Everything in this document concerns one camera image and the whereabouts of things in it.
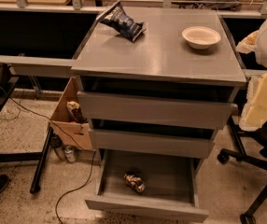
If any silver can on floor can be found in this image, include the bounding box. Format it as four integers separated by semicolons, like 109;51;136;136
64;146;77;162

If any grey drawer cabinet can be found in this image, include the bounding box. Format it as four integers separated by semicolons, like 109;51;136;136
71;5;247;161

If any black floor cable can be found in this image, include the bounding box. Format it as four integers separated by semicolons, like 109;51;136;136
0;81;97;224

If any grey top drawer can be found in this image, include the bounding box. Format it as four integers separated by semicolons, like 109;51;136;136
77;91;234;130

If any grey middle drawer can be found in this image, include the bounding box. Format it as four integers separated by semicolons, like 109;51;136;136
89;129;215;158

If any black office chair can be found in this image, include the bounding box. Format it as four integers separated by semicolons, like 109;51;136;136
217;103;267;224

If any grey bottom drawer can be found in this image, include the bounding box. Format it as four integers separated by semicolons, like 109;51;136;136
85;150;209;223

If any grey drawer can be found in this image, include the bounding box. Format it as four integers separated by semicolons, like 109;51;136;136
85;150;209;223
89;129;215;158
77;91;234;130

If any grey metal rail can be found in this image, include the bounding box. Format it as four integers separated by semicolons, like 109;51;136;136
0;55;73;78

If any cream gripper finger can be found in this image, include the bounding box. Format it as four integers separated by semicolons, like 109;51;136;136
239;73;267;132

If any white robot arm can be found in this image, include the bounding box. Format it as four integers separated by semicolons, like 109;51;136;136
236;19;267;132

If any cardboard box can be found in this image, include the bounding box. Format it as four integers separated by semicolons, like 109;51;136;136
49;77;92;150

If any white paper bowl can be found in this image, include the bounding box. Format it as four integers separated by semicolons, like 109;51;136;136
182;26;221;50

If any orange soda can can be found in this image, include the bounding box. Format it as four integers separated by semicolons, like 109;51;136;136
124;173;145;194

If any blue chip bag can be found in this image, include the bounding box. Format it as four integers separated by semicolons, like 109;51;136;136
99;4;146;42

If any snack bag in box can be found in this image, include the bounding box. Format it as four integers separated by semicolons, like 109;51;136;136
66;101;87;123

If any black table frame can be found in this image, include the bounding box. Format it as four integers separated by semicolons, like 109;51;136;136
0;77;53;194

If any dark bottle on floor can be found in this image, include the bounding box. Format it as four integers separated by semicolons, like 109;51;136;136
50;135;65;161

